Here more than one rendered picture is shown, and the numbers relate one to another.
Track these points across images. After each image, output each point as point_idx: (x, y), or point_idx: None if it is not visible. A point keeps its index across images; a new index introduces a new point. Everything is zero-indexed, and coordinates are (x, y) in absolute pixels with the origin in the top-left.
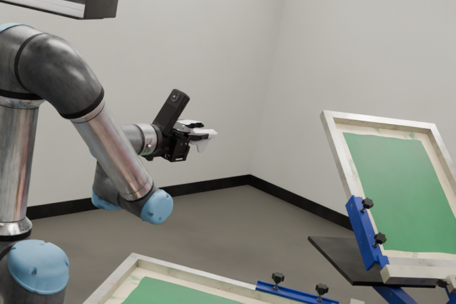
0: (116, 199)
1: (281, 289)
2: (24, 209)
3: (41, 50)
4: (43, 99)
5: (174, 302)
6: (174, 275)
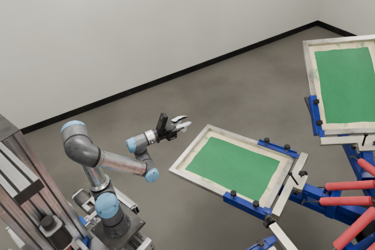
0: None
1: (269, 144)
2: (101, 180)
3: (67, 149)
4: None
5: (219, 152)
6: (224, 135)
